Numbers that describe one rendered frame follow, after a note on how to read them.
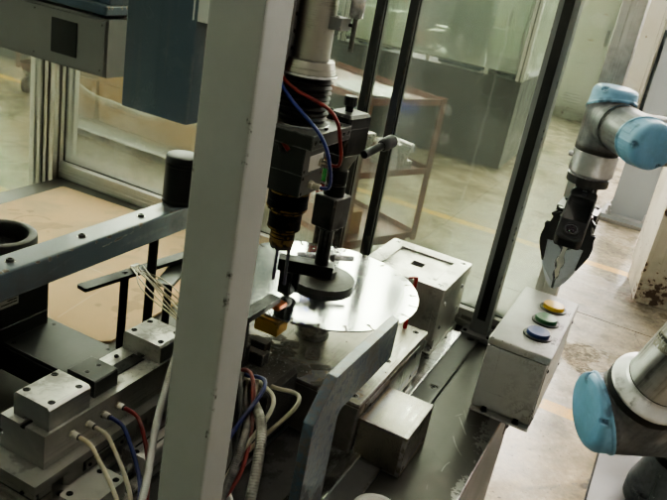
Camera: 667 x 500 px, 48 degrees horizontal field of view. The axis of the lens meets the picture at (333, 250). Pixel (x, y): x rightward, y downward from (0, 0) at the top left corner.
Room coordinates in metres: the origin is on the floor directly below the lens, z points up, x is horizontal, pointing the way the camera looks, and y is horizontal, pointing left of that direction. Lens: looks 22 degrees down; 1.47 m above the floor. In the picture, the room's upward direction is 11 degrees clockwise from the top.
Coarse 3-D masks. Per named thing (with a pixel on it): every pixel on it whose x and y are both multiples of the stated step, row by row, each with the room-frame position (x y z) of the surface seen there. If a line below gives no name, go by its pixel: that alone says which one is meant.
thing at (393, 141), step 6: (384, 138) 1.08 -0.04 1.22; (390, 138) 1.09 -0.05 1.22; (396, 138) 1.09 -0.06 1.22; (378, 144) 1.07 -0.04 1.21; (384, 144) 1.07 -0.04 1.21; (390, 144) 1.08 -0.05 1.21; (396, 144) 1.09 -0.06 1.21; (366, 150) 1.04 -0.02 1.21; (372, 150) 1.05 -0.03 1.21; (378, 150) 1.06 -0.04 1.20; (384, 150) 1.07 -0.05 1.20; (366, 156) 1.04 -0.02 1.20
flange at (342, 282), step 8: (336, 272) 1.16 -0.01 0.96; (344, 272) 1.17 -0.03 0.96; (304, 280) 1.10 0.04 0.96; (312, 280) 1.11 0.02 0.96; (320, 280) 1.11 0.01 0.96; (328, 280) 1.11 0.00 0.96; (336, 280) 1.12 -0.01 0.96; (344, 280) 1.13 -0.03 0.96; (352, 280) 1.14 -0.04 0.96; (304, 288) 1.08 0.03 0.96; (312, 288) 1.08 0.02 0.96; (320, 288) 1.09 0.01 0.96; (328, 288) 1.09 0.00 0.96; (336, 288) 1.10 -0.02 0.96; (344, 288) 1.10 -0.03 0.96; (352, 288) 1.12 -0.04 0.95; (328, 296) 1.08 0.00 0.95; (336, 296) 1.09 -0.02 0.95
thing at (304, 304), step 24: (264, 264) 1.16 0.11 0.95; (336, 264) 1.22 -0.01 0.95; (360, 264) 1.24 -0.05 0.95; (384, 264) 1.26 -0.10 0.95; (264, 288) 1.07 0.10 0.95; (360, 288) 1.14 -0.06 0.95; (384, 288) 1.15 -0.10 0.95; (408, 288) 1.17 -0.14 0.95; (288, 312) 1.00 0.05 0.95; (312, 312) 1.01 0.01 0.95; (336, 312) 1.03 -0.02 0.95; (360, 312) 1.04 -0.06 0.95; (384, 312) 1.06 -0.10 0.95; (408, 312) 1.08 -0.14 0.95
